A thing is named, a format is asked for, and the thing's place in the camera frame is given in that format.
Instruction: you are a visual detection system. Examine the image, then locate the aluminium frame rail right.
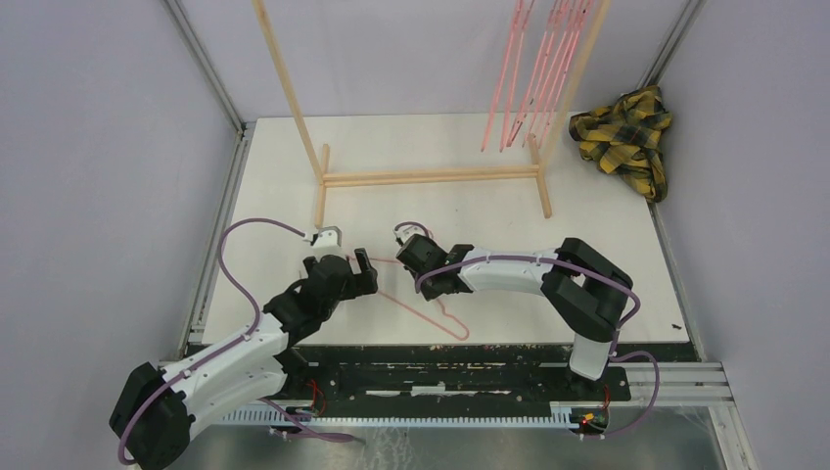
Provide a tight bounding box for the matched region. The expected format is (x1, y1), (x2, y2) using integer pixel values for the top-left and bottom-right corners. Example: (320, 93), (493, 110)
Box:
(638, 0), (760, 470)

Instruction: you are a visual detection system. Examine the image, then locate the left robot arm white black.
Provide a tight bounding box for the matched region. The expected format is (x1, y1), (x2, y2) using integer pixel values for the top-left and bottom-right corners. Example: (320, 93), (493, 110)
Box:
(109, 249), (378, 469)

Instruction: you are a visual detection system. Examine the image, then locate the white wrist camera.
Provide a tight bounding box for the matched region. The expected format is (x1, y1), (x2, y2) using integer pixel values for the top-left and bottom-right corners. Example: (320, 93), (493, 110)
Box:
(310, 226), (343, 254)
(392, 221), (432, 246)

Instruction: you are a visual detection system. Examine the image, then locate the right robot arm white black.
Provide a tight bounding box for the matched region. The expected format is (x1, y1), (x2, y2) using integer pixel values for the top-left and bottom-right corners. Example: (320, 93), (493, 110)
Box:
(395, 233), (641, 400)

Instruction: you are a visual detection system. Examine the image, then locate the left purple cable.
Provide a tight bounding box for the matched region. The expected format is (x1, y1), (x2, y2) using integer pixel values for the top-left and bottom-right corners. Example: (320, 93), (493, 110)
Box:
(116, 217), (312, 466)

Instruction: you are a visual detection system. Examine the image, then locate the white slotted cable duct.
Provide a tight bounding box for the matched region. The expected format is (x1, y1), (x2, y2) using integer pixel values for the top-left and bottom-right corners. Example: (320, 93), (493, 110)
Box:
(217, 403), (578, 431)

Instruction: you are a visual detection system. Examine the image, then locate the purple cable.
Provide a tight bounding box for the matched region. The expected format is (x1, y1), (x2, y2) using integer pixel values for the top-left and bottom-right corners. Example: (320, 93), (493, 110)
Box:
(393, 220), (643, 339)
(116, 217), (312, 466)

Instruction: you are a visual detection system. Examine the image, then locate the aluminium frame rail left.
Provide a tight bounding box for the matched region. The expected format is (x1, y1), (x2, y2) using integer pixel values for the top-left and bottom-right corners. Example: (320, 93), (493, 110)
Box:
(131, 1), (250, 361)

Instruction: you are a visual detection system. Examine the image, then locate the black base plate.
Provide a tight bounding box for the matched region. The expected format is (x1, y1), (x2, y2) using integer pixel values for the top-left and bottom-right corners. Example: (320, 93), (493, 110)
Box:
(245, 342), (631, 420)

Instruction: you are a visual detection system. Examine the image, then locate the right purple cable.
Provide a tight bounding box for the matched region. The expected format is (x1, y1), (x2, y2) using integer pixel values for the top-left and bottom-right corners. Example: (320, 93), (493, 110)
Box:
(393, 220), (643, 339)

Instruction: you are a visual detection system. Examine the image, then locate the aluminium frame rail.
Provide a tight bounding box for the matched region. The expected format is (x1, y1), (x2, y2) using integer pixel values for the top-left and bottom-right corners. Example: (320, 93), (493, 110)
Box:
(131, 1), (250, 361)
(638, 0), (760, 470)

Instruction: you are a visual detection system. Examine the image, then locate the wooden clothes rack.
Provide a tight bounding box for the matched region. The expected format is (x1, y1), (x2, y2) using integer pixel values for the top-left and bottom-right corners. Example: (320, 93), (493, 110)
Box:
(253, 1), (611, 227)

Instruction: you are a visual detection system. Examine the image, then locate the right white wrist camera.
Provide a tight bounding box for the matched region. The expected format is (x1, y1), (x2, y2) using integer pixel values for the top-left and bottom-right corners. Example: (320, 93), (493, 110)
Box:
(392, 221), (432, 246)

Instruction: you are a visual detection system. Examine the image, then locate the yellow plaid shirt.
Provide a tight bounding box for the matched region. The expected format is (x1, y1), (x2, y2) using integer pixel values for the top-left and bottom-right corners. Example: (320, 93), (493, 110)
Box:
(568, 85), (672, 204)

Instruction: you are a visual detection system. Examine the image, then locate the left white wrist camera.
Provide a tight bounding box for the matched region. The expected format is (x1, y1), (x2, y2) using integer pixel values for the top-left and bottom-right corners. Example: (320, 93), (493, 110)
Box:
(310, 226), (343, 254)

